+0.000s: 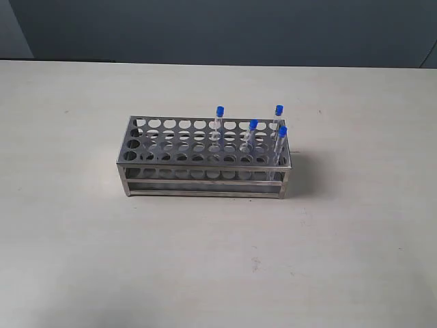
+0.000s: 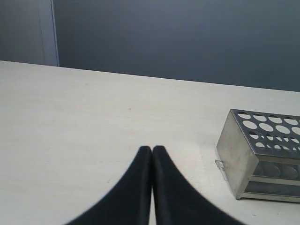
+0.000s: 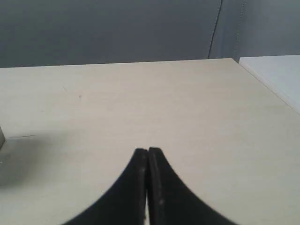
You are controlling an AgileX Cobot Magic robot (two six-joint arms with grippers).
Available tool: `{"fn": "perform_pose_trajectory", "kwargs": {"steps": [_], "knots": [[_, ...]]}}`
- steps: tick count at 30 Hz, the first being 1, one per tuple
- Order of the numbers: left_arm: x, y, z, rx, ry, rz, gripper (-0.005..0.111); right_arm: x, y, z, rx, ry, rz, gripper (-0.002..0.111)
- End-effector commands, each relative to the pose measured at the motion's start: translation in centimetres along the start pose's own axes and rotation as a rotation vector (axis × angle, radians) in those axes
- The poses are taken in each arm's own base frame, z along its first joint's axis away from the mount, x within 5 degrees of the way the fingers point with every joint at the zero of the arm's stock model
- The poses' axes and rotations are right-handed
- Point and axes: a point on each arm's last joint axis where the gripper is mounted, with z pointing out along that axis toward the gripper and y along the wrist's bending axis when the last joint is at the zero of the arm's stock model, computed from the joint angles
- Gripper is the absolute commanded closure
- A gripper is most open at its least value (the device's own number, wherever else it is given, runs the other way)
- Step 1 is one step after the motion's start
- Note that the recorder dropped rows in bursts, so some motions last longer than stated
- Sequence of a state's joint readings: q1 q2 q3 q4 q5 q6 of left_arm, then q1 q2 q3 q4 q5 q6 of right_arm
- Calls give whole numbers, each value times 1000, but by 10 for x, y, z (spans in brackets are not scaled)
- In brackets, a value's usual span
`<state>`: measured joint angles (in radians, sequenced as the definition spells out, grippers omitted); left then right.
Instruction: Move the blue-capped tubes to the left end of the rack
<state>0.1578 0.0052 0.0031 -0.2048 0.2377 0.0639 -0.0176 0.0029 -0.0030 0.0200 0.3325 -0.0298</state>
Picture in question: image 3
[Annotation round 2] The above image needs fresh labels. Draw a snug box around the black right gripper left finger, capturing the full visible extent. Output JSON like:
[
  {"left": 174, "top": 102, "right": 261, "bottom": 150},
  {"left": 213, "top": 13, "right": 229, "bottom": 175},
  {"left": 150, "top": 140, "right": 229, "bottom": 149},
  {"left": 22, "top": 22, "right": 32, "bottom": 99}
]
[{"left": 65, "top": 149, "right": 148, "bottom": 225}]

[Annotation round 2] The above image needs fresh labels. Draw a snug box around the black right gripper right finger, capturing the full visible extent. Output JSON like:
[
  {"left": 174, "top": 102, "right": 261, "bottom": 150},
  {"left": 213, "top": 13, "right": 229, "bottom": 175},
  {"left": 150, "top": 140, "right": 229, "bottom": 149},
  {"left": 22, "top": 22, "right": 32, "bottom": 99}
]
[{"left": 147, "top": 147, "right": 235, "bottom": 225}]

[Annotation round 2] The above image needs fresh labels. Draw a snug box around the metal test tube rack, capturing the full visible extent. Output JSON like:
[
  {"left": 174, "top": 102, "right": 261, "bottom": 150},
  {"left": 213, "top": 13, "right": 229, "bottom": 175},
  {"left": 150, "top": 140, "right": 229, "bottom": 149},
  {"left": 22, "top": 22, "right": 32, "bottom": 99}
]
[{"left": 0, "top": 127, "right": 6, "bottom": 150}]

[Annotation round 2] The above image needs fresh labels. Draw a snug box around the black hanging cable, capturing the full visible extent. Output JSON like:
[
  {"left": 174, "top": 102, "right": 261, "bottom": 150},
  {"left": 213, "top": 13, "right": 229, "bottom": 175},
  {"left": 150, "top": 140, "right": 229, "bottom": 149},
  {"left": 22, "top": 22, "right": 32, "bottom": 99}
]
[{"left": 207, "top": 0, "right": 223, "bottom": 59}]

